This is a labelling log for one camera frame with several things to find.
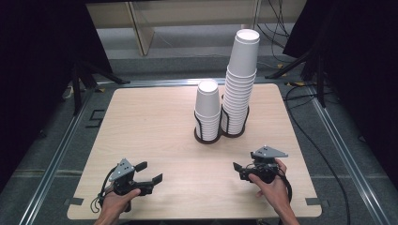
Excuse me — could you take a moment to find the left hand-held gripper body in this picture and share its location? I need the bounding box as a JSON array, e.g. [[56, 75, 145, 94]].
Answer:
[[107, 157, 150, 197]]

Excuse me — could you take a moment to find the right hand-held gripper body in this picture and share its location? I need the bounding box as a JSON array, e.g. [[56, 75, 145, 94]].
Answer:
[[250, 144, 289, 185]]

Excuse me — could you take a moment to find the dark double cup holder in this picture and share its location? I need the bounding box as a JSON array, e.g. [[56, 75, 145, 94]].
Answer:
[[192, 93, 251, 145]]

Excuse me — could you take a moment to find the short stack of white cups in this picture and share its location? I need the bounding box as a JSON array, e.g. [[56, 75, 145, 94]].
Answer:
[[193, 79, 222, 142]]

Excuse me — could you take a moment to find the tall stack of white cups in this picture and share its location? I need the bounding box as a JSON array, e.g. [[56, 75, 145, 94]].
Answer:
[[220, 28, 261, 136]]

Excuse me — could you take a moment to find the person's right hand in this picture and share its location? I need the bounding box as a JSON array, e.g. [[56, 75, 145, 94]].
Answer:
[[248, 157, 293, 217]]

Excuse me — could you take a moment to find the person's left hand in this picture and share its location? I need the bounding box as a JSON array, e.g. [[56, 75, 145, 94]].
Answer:
[[99, 187, 142, 220]]

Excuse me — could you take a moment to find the black metal stand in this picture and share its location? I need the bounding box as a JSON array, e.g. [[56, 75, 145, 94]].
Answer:
[[265, 46, 329, 109], [69, 60, 131, 117]]

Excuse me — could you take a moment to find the white object on floor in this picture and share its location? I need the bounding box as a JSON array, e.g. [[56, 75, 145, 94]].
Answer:
[[61, 84, 75, 101]]

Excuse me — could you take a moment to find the dark curtain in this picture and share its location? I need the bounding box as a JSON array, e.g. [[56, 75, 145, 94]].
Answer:
[[283, 0, 398, 184], [0, 0, 115, 195]]

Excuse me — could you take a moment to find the light wooden shelf unit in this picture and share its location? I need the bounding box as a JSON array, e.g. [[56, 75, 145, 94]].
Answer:
[[85, 0, 263, 57]]

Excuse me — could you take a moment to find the left hand-held gripper cable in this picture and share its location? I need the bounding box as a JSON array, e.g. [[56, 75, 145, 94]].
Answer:
[[90, 166, 117, 215]]

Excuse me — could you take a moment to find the hand-held gripper cable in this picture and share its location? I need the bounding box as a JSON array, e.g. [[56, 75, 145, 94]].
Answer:
[[90, 166, 117, 215], [275, 170, 294, 204]]

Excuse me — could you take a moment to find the right hand-held gripper cable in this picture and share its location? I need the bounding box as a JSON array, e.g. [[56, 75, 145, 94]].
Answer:
[[275, 170, 294, 204]]

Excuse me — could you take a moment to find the long black floor cable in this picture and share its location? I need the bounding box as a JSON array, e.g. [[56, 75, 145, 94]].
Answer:
[[283, 83, 352, 225]]

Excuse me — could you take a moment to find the metal floor rail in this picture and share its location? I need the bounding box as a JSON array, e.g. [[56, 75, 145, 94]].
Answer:
[[18, 88, 97, 225], [308, 85, 392, 225]]

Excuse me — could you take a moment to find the bundle of hanging black cables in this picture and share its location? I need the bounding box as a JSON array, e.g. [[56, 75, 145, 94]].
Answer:
[[256, 0, 293, 65]]

